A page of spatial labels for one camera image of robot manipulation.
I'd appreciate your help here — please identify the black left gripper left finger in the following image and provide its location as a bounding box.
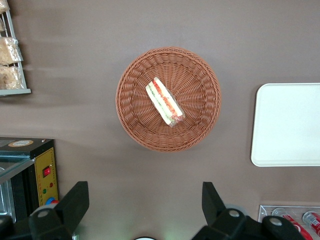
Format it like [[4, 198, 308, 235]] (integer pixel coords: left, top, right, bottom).
[[28, 181, 90, 240]]

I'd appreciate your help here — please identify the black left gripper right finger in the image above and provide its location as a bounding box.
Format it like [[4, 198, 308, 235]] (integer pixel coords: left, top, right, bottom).
[[192, 181, 306, 240]]

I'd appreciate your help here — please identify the white plastic tray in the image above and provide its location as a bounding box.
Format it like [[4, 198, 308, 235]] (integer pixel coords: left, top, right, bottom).
[[250, 82, 320, 168]]

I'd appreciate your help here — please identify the wrapped triangle sandwich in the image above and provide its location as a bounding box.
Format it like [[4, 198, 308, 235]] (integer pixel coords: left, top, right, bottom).
[[145, 76, 186, 129]]

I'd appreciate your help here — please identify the round brown wicker basket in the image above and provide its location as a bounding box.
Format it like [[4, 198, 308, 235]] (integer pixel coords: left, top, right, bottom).
[[115, 46, 222, 153]]

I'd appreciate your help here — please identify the clear acrylic can box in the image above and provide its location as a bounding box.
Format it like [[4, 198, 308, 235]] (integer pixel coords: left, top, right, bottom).
[[257, 204, 320, 240]]

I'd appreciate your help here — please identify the black appliance with yellow panel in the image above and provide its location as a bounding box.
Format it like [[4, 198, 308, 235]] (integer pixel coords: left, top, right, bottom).
[[0, 136, 60, 223]]

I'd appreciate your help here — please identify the red cola can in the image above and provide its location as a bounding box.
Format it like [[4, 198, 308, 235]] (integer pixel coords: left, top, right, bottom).
[[271, 207, 312, 240], [302, 211, 320, 233]]

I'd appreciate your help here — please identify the bagged bread package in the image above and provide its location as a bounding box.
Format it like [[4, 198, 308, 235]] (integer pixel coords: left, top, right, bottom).
[[0, 36, 24, 66], [0, 65, 25, 90], [0, 0, 11, 15]]

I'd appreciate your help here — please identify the grey wire display rack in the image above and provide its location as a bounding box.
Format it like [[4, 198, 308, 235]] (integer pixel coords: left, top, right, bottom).
[[0, 9, 33, 97]]

